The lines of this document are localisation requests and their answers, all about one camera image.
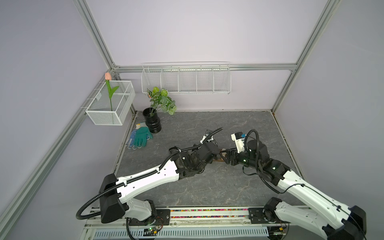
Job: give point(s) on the green artificial potted plant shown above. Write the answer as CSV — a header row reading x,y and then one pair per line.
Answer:
x,y
160,100

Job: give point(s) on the aluminium front rail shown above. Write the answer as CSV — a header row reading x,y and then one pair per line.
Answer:
x,y
237,216

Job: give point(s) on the black thin band watch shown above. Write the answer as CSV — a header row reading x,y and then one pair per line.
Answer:
x,y
174,150

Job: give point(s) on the black ribbed plant pot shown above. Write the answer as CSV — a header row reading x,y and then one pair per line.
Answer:
x,y
152,120

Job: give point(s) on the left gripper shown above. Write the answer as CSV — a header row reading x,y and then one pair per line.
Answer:
x,y
197,148

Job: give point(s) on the pink artificial tulip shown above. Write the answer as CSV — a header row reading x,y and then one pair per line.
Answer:
x,y
111,91

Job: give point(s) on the long white wire shelf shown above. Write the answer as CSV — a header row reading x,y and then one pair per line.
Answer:
x,y
187,77

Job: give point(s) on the white mesh wall basket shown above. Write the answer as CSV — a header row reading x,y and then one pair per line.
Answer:
x,y
99,111

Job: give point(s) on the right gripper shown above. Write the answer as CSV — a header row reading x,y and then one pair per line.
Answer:
x,y
231,152

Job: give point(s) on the brown wooden watch stand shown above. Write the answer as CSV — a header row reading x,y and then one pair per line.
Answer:
x,y
218,159

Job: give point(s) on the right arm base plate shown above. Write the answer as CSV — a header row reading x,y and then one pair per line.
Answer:
x,y
265,215

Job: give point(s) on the green work glove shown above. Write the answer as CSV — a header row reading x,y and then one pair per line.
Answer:
x,y
142,135

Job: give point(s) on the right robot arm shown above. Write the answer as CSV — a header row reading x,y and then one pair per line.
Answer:
x,y
328,218

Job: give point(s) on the blue dotted work glove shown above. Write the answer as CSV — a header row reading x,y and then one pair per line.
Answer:
x,y
130,144

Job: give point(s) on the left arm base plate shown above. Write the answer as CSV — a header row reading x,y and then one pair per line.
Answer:
x,y
162,217

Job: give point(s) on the white slotted cable duct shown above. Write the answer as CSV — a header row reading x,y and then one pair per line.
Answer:
x,y
183,233

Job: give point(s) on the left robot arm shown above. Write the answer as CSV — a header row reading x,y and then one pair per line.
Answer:
x,y
120,193

